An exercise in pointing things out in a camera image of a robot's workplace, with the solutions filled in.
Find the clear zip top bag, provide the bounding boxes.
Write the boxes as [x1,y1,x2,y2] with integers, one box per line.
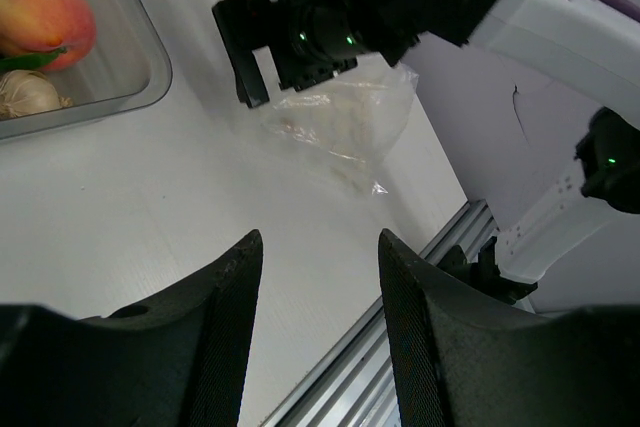
[260,61,419,197]

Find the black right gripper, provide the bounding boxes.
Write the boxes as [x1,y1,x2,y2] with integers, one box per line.
[212,0,498,108]

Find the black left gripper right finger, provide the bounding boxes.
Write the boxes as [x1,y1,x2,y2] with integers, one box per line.
[378,230,639,426]

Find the grey plastic food bin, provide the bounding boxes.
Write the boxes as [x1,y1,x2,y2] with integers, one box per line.
[1,0,172,139]

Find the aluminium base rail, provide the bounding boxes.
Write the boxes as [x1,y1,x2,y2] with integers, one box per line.
[263,200,496,426]

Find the garlic bulb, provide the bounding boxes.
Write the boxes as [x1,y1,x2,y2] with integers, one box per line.
[1,70,74,120]

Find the peach fruit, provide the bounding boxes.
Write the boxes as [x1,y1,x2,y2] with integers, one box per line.
[1,0,97,71]

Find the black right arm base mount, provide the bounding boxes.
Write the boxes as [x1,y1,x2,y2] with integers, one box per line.
[437,236,538,305]

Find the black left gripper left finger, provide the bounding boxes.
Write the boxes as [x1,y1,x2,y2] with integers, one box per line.
[1,231,263,426]

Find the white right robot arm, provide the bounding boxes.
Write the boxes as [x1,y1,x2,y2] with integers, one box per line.
[212,0,639,304]

